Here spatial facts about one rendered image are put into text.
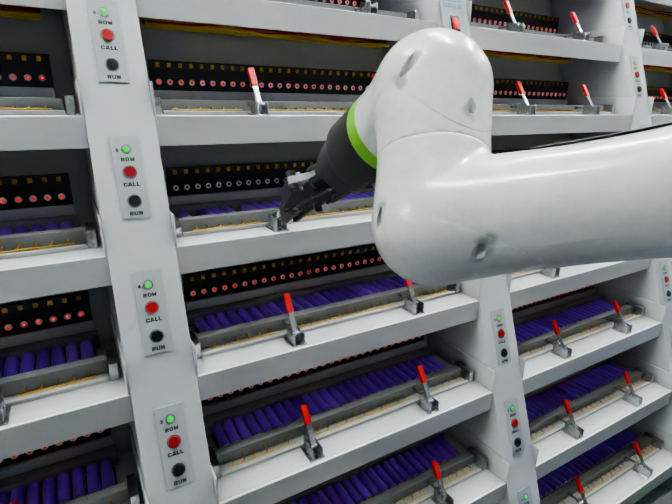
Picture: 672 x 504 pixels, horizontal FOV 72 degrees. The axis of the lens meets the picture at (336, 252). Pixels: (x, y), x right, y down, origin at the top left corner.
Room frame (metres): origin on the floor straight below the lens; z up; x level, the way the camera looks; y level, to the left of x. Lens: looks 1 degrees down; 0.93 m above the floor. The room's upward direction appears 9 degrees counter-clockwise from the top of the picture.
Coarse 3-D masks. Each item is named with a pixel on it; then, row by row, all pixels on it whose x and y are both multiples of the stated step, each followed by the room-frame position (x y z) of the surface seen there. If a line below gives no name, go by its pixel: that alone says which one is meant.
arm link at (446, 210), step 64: (640, 128) 0.32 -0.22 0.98; (384, 192) 0.38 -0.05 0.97; (448, 192) 0.34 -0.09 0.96; (512, 192) 0.32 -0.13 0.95; (576, 192) 0.31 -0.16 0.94; (640, 192) 0.29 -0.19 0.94; (384, 256) 0.39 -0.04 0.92; (448, 256) 0.35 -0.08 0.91; (512, 256) 0.34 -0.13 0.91; (576, 256) 0.32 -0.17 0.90; (640, 256) 0.31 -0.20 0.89
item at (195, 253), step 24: (216, 192) 0.92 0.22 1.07; (240, 192) 0.93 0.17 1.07; (264, 192) 0.96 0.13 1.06; (360, 216) 0.91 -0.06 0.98; (192, 240) 0.74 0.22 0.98; (216, 240) 0.74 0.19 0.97; (240, 240) 0.76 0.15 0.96; (264, 240) 0.78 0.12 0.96; (288, 240) 0.80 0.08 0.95; (312, 240) 0.82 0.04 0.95; (336, 240) 0.85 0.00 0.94; (360, 240) 0.88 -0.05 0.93; (192, 264) 0.73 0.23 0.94; (216, 264) 0.75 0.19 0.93
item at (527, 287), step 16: (528, 272) 1.15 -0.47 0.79; (544, 272) 1.15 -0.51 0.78; (560, 272) 1.17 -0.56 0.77; (576, 272) 1.17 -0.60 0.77; (592, 272) 1.20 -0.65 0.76; (608, 272) 1.24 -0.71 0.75; (624, 272) 1.28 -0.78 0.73; (512, 288) 1.06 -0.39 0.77; (528, 288) 1.07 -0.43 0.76; (544, 288) 1.11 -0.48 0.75; (560, 288) 1.14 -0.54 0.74; (576, 288) 1.18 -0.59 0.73; (512, 304) 1.06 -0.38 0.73
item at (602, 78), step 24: (552, 0) 1.50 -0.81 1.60; (576, 0) 1.43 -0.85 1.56; (600, 0) 1.37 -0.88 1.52; (600, 24) 1.38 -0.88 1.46; (624, 24) 1.34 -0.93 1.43; (624, 48) 1.33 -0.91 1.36; (576, 72) 1.46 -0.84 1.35; (600, 72) 1.40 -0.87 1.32; (624, 72) 1.34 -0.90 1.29; (576, 96) 1.47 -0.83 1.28; (600, 96) 1.40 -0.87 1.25; (624, 96) 1.34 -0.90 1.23; (648, 120) 1.37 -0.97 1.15; (600, 288) 1.48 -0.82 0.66; (624, 288) 1.41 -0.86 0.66; (648, 288) 1.35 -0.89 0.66; (648, 360) 1.38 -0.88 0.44
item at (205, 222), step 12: (324, 204) 0.90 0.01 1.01; (336, 204) 0.92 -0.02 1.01; (348, 204) 0.93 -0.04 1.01; (360, 204) 0.95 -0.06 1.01; (372, 204) 0.96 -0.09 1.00; (204, 216) 0.79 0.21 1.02; (216, 216) 0.80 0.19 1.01; (228, 216) 0.81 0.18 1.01; (240, 216) 0.82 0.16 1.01; (252, 216) 0.83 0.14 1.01; (264, 216) 0.84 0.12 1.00; (312, 216) 0.87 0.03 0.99; (192, 228) 0.78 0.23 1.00; (204, 228) 0.79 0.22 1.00
